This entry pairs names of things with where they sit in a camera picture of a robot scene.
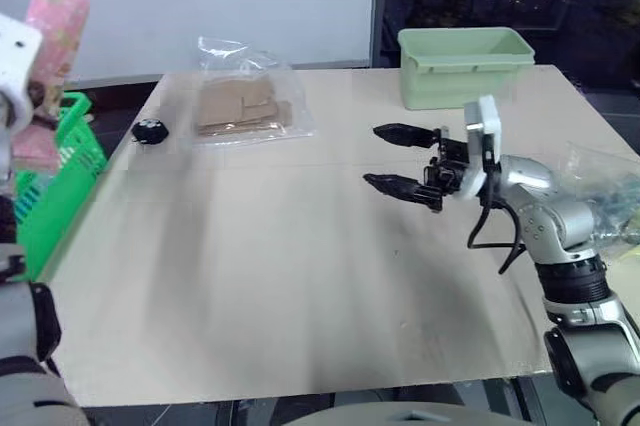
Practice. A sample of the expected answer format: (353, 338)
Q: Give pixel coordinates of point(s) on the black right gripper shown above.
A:
(448, 166)

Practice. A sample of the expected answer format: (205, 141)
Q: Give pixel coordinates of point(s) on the pink printed snack package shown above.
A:
(57, 41)

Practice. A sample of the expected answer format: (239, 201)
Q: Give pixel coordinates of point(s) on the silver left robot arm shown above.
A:
(25, 336)

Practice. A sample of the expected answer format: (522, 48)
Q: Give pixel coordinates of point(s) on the dark rounded robot base shape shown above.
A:
(390, 406)

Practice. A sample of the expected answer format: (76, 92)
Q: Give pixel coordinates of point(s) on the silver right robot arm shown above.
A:
(570, 226)

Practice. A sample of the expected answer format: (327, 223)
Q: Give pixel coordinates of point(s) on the green plastic shopping basket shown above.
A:
(60, 181)

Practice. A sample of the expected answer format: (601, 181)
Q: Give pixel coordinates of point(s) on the pale green plastic bin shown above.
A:
(460, 71)

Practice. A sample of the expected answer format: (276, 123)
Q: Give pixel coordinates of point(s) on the clear bag of brown cardboard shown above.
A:
(240, 101)

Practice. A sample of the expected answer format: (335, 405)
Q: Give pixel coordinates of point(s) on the clear bag with green contents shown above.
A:
(610, 191)

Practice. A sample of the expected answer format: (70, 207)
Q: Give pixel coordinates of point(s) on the small black round gadget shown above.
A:
(149, 131)

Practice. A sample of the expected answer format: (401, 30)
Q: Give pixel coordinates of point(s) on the white board panel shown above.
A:
(200, 1)

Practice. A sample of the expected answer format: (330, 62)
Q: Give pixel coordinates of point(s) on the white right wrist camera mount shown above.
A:
(482, 146)

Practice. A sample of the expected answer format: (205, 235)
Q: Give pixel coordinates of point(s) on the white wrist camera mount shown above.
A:
(15, 66)
(482, 146)

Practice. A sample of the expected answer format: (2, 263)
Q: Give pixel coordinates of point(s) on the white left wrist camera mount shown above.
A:
(15, 66)

